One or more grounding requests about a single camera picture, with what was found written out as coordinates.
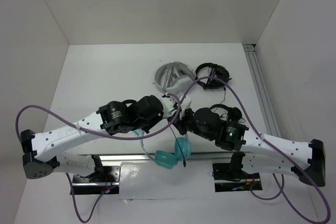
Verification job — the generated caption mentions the aluminium right side rail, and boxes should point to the aluminium right side rail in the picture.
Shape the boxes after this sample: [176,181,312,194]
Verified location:
[243,44,282,137]

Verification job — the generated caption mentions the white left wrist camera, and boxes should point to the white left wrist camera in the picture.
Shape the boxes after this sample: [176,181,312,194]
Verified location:
[159,95,177,119]

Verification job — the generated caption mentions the aluminium rail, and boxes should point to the aluminium rail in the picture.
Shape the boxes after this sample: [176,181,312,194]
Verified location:
[243,44,282,137]
[56,153,266,163]

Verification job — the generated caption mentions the thin black headphone cable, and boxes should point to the thin black headphone cable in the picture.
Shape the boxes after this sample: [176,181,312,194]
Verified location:
[170,125,188,167]

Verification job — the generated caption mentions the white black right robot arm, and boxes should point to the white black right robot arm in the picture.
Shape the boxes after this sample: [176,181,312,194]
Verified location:
[173,108,326,187]

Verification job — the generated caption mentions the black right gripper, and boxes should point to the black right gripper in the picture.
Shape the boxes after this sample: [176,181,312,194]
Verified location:
[167,105,214,140]

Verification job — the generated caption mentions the white grey gaming headphones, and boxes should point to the white grey gaming headphones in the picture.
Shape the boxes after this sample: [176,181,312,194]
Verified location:
[153,61,196,95]

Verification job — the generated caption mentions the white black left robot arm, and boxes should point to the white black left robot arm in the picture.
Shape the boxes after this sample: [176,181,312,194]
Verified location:
[16,93,181,182]

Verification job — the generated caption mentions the black wrapped headphones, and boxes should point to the black wrapped headphones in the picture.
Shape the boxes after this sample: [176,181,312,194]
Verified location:
[195,62,231,90]

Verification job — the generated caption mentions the teal white cat-ear headphones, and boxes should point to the teal white cat-ear headphones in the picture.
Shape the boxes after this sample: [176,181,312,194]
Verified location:
[140,127,192,169]

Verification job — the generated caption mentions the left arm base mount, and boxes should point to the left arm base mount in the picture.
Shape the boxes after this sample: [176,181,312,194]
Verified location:
[72,161,121,195]

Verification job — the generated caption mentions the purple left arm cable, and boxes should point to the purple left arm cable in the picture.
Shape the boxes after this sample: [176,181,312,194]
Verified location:
[15,94,182,222]

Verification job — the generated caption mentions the aluminium front rail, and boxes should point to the aluminium front rail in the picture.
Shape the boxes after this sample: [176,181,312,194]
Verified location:
[56,153,266,163]

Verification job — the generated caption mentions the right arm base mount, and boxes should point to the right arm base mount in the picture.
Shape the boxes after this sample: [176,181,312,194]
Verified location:
[212,153,263,192]

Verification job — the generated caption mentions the black unwrapped headphones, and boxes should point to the black unwrapped headphones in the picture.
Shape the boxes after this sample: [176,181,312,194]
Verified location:
[210,104,243,122]

